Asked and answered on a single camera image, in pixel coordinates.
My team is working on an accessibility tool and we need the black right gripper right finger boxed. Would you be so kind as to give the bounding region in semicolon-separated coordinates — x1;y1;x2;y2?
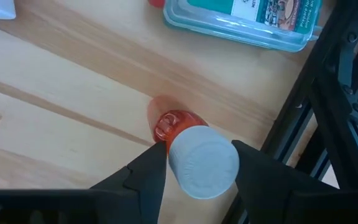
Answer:
231;139;339;224

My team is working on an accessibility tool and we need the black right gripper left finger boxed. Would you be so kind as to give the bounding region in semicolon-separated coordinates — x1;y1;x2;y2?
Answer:
90;141;168;224

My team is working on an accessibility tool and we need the red bottle with white cap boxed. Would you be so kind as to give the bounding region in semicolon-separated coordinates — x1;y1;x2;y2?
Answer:
152;108;241;200

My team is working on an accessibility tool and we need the green first aid kit box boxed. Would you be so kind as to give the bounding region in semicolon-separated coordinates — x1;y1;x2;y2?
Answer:
147;0;323;54

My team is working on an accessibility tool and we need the black aluminium table frame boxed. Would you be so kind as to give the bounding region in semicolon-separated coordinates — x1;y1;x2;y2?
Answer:
221;0;358;224

